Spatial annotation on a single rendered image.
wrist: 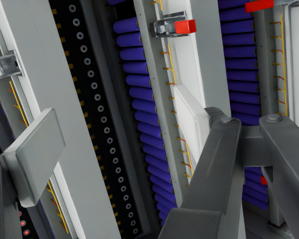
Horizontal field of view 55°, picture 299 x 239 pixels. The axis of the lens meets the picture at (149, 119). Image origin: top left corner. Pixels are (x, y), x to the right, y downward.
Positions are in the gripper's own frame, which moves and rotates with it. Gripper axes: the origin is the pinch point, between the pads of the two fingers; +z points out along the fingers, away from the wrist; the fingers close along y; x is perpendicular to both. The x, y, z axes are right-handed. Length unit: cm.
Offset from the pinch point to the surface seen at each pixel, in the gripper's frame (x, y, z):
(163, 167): -16.9, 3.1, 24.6
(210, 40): 2.1, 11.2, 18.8
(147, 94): -4.6, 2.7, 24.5
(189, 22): 4.9, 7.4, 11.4
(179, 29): 4.3, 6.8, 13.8
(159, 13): 6.1, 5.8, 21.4
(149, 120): -8.9, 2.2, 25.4
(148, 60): 0.6, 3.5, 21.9
